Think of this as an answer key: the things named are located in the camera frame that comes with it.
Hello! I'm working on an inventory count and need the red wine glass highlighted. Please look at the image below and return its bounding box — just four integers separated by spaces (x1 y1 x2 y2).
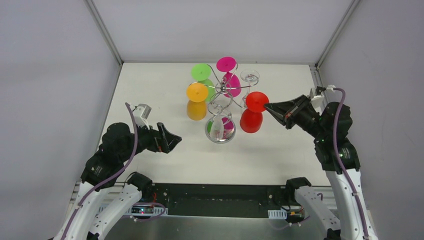
239 91 269 134

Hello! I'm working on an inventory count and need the chrome wine glass rack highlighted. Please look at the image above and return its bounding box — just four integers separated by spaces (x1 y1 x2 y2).
191 63 260 144

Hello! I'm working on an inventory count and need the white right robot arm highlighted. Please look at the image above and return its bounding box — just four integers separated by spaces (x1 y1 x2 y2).
264 95 378 240

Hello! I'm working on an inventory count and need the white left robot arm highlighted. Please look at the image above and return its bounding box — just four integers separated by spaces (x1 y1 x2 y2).
54 122 182 240

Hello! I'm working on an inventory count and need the clear wine glass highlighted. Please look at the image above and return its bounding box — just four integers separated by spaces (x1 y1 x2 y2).
240 69 260 109
205 102 234 144

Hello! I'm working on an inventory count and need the orange wine glass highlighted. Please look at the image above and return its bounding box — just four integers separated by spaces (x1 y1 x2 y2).
186 82 209 121

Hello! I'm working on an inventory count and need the clear wine glass lower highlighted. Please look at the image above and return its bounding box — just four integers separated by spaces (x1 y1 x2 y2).
205 102 234 144

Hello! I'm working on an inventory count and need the pink wine glass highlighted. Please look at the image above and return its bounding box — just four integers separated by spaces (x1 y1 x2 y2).
216 56 242 98

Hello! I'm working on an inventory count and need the green wine glass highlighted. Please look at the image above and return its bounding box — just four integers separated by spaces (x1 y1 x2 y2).
190 63 216 103

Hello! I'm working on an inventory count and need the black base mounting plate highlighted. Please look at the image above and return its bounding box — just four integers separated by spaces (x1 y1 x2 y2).
131 183 306 223

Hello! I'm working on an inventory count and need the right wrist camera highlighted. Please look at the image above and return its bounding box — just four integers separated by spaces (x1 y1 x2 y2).
308 84 336 109

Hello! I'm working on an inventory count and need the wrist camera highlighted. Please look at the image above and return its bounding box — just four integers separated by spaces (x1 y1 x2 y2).
308 84 336 109
130 103 152 129

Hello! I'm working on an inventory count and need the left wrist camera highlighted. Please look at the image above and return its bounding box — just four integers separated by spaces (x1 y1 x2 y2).
130 103 152 129

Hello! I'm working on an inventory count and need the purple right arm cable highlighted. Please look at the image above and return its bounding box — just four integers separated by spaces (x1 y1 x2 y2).
268 86 370 240

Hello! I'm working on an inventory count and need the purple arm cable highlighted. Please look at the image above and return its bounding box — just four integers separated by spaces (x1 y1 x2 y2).
268 86 370 240
61 102 167 240

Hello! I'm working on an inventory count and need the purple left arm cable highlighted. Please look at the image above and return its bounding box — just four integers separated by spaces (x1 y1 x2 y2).
61 102 167 240

